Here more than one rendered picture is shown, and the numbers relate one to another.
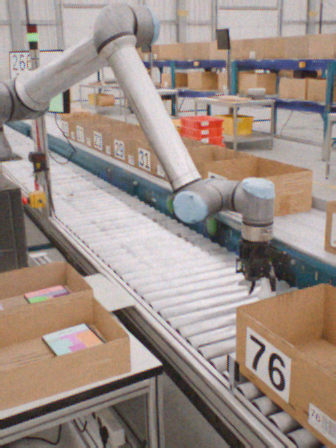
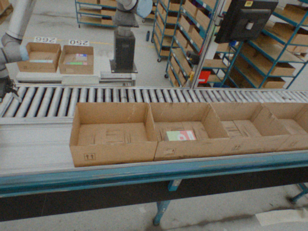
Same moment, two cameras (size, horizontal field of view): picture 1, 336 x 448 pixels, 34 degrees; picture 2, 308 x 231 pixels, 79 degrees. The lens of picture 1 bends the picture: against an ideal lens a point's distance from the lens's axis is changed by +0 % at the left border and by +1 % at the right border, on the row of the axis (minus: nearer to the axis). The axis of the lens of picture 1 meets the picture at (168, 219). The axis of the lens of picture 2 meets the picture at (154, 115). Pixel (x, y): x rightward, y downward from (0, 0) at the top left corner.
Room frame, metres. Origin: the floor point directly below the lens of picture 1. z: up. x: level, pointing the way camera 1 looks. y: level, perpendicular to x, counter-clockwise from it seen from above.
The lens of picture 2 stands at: (2.54, -1.00, 1.73)
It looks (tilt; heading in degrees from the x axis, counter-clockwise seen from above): 42 degrees down; 97
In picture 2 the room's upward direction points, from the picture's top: 12 degrees clockwise
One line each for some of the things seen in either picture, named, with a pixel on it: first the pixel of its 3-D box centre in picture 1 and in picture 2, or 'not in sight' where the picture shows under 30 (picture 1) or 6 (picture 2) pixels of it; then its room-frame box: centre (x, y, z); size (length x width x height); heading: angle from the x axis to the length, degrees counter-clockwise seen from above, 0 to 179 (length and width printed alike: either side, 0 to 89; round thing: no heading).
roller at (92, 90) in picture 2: (180, 269); (90, 108); (1.94, -0.04, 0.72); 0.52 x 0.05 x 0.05; 116
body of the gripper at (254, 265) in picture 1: (254, 257); (4, 82); (1.48, -0.25, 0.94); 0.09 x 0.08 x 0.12; 116
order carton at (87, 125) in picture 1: (102, 133); not in sight; (4.05, 0.47, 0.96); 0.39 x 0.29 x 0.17; 26
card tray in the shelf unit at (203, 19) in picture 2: not in sight; (215, 20); (2.70, 1.35, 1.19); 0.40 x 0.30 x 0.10; 116
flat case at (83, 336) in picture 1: (77, 345); (41, 64); (1.29, 0.25, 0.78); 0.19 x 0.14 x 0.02; 31
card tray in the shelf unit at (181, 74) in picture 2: not in sight; (193, 81); (2.70, 1.35, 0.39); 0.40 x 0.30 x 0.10; 116
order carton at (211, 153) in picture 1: (209, 170); (183, 129); (2.63, -0.21, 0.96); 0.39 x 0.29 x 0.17; 26
